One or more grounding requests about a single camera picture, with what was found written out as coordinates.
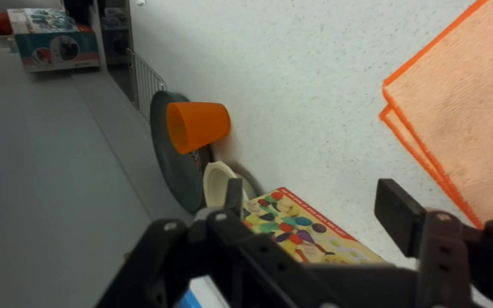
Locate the beige plate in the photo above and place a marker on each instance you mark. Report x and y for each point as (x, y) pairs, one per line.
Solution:
(214, 182)

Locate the orange plastic cup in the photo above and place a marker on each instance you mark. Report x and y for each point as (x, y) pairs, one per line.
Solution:
(195, 127)

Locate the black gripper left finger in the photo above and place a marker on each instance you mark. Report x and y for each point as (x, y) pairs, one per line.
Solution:
(200, 268)

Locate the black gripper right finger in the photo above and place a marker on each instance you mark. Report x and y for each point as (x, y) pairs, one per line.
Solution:
(462, 268)

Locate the orange microfibre cloth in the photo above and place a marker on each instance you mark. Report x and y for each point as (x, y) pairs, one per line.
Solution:
(462, 114)

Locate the dark grey plate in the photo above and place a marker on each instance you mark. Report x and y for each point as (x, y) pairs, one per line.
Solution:
(171, 165)

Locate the play food set box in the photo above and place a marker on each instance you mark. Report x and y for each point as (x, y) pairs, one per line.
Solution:
(291, 228)

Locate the white blue cardboard box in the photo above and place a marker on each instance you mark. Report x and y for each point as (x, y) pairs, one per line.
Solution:
(51, 45)

